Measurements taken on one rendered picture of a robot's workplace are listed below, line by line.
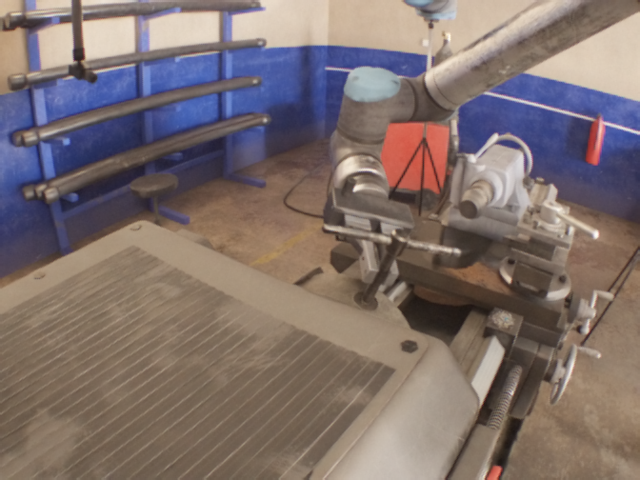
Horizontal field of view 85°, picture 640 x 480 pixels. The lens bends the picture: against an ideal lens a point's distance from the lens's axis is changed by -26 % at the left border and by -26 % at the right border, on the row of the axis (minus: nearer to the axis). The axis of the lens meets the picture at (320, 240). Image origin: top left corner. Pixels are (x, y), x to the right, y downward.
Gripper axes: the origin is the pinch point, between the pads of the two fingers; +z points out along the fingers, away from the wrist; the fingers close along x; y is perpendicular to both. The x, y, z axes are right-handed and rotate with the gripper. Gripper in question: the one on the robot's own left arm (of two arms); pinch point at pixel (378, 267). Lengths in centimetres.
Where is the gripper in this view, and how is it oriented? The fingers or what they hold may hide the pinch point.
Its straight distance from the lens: 63.0
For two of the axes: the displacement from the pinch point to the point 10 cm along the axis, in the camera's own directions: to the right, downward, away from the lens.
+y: 3.0, -7.2, -6.3
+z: 0.5, 6.7, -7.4
